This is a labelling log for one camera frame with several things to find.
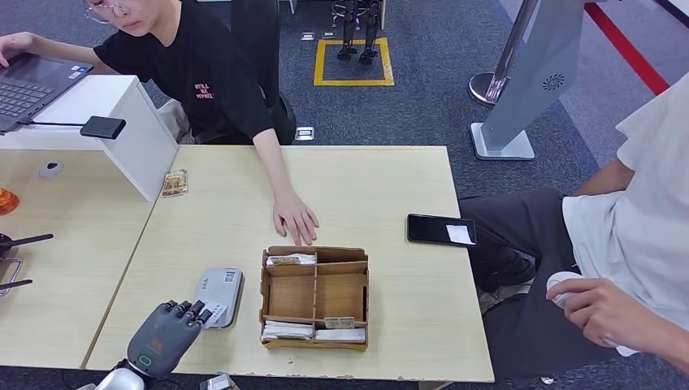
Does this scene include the person's right hand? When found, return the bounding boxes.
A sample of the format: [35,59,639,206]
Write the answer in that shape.
[0,31,36,68]

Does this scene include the grey kiosk stand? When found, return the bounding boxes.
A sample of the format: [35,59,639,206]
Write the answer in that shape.
[470,0,589,162]

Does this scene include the red floor tape line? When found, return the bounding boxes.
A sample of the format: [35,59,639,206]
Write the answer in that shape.
[583,1,671,98]

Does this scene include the grey card reader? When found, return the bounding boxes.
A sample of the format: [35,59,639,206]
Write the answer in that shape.
[193,267,245,329]

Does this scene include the yellow floor tape square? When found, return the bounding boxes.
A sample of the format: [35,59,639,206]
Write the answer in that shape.
[314,36,396,87]

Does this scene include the dark grey laptop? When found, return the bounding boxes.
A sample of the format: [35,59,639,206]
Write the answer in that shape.
[0,52,93,136]

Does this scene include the black handled tool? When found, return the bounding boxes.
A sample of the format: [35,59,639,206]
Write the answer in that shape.
[0,232,55,258]

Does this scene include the person's left hand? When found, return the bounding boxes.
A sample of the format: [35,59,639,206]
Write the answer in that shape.
[546,277,647,349]
[271,189,320,248]

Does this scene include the white desk riser box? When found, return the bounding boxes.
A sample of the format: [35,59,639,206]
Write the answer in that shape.
[0,74,179,203]

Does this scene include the orange object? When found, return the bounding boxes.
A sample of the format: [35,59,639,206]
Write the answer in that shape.
[0,187,20,216]

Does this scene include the black office chair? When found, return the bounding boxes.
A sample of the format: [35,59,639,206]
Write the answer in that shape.
[231,0,298,145]

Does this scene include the humanoid robot with black legs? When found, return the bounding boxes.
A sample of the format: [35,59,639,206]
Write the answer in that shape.
[331,0,384,66]

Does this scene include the white sleeves with gold card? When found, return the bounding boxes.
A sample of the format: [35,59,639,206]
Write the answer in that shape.
[266,253,318,267]

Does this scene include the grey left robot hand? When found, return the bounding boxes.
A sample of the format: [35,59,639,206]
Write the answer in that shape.
[126,299,214,379]

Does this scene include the chrome stanchion pole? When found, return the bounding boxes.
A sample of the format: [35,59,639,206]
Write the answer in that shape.
[468,0,541,107]

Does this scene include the wooden compartment organizer box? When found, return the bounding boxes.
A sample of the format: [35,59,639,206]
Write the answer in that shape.
[259,245,371,352]

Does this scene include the metal wire frame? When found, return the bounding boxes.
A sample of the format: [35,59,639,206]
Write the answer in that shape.
[0,258,24,298]

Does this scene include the black smartphone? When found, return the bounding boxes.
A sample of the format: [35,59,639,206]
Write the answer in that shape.
[406,213,478,249]

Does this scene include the black rectangular adapter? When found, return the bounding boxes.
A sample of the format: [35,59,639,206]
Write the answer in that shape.
[79,115,127,141]

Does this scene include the white round remote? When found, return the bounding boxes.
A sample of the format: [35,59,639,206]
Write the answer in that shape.
[546,271,585,310]

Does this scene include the key card in clear sleeve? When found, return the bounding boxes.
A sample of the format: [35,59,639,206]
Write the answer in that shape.
[161,168,189,198]

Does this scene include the person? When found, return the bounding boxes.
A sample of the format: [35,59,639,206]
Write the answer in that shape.
[458,72,689,378]
[0,0,320,248]

